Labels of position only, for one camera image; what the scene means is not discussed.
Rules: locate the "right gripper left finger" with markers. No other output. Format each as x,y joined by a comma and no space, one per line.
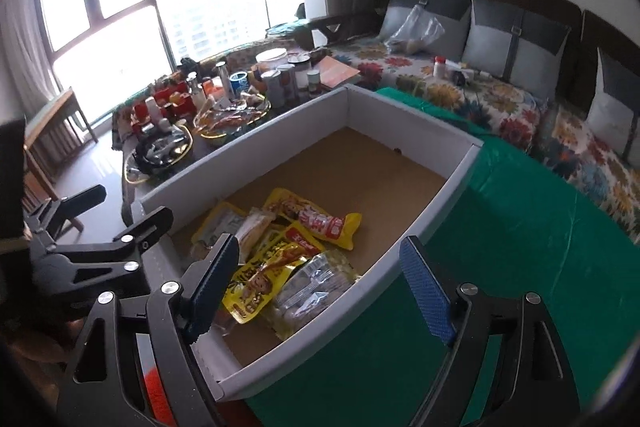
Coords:
103,384

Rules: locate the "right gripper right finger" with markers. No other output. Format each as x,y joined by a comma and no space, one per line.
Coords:
533,384

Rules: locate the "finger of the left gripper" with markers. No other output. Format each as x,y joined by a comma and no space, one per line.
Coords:
85,270
55,216

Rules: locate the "pale tan snack packet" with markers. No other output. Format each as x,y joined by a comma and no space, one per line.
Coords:
252,228

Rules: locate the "orange brown snack packet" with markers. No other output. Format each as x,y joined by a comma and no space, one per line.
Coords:
291,246

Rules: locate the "red yellow snack packet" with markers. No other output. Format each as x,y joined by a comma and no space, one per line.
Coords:
336,230

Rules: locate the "yellow framed snack packet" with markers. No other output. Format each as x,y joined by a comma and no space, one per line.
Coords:
224,218

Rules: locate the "yellow spicy snack packet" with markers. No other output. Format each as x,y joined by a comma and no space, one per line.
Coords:
251,289

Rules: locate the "silver gold snack bag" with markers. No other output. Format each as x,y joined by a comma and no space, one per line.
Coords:
312,288

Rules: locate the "wooden chair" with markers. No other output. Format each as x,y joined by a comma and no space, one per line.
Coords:
57,133

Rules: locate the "black rimmed tray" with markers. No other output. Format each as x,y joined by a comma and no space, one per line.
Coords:
157,153

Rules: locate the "green table cloth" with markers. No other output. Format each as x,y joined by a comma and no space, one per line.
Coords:
517,227

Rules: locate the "cluttered side table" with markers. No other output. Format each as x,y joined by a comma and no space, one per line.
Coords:
187,114

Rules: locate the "yellow rimmed snack tray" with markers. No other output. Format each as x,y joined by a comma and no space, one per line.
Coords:
222,118

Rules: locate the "floral sofa cover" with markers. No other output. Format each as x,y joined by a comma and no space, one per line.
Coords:
548,131

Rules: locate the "white cardboard box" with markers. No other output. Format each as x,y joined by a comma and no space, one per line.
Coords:
352,170

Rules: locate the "white lidded jar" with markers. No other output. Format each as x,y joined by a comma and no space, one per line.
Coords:
271,59

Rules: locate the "grey cushion right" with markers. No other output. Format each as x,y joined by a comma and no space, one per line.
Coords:
614,112

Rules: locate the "grey cushion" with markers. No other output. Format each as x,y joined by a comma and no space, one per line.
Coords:
614,112
454,15
516,46

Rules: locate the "orange book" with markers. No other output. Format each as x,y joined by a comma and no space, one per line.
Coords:
334,74

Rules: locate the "grey cushion middle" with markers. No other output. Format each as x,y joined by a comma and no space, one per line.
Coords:
516,46

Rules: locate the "clear plastic bag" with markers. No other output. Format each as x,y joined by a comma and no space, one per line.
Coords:
419,30

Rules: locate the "grey cushion left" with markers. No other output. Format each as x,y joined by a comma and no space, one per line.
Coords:
454,15

